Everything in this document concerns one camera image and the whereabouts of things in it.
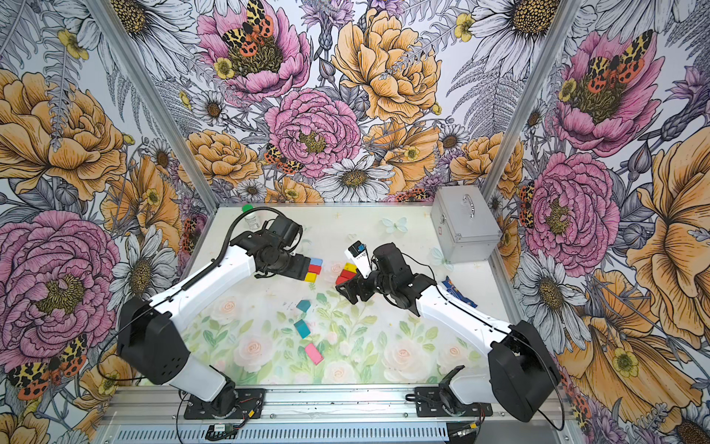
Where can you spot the silver metal first-aid case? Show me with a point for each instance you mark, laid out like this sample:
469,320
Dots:
465,227

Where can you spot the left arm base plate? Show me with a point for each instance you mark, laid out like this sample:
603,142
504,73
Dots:
232,404

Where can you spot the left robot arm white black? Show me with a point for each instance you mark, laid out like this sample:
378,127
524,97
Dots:
149,333

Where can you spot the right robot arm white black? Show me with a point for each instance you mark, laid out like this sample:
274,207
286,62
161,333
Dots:
522,374

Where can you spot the small circuit board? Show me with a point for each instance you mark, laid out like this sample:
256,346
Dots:
219,432

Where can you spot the teal block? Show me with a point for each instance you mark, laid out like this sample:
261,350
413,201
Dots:
304,306
302,328

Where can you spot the yellow block long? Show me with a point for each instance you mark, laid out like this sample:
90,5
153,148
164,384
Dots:
350,267

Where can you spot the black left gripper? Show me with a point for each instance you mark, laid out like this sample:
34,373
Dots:
296,269

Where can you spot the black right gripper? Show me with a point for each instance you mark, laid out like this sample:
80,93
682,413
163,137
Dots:
359,281

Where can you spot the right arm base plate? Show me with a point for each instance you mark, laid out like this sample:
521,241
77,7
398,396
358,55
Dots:
431,401

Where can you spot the aluminium front rail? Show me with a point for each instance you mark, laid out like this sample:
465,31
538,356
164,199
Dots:
328,414

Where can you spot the pink block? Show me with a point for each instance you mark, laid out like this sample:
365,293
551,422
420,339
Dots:
313,354

